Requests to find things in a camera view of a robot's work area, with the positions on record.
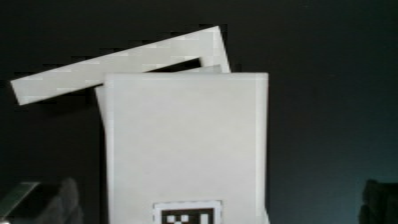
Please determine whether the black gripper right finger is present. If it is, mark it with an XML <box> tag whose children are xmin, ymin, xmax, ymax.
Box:
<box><xmin>359</xmin><ymin>180</ymin><xmax>398</xmax><ymax>224</ymax></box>

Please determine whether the white L-shaped obstacle fence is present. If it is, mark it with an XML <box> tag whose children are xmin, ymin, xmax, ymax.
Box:
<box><xmin>10</xmin><ymin>26</ymin><xmax>231</xmax><ymax>105</ymax></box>

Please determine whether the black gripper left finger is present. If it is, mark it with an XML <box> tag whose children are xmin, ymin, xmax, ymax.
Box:
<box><xmin>0</xmin><ymin>178</ymin><xmax>83</xmax><ymax>224</ymax></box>

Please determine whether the white cabinet top block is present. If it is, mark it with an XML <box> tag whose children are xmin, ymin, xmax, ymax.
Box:
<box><xmin>105</xmin><ymin>73</ymin><xmax>268</xmax><ymax>224</ymax></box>

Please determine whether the white cabinet body box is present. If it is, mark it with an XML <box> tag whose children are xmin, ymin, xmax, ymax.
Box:
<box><xmin>94</xmin><ymin>65</ymin><xmax>224</xmax><ymax>129</ymax></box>

